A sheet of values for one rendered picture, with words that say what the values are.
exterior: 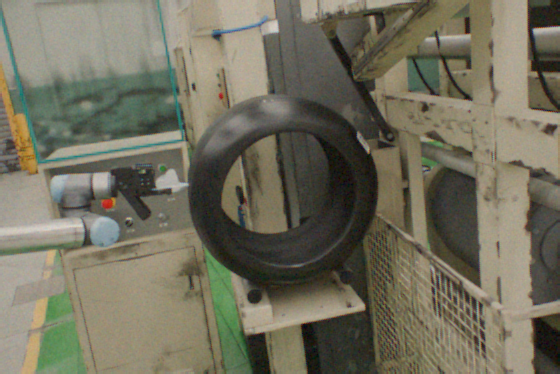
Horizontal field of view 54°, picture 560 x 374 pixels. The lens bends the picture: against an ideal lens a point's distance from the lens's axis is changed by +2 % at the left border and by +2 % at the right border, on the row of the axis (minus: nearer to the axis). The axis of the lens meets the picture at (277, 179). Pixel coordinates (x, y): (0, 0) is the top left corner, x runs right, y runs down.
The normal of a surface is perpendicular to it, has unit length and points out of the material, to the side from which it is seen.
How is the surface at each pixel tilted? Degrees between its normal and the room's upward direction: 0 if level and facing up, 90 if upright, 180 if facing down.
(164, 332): 91
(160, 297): 90
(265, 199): 90
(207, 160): 65
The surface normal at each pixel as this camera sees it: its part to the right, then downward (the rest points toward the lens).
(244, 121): -0.23, -0.47
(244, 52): 0.18, 0.22
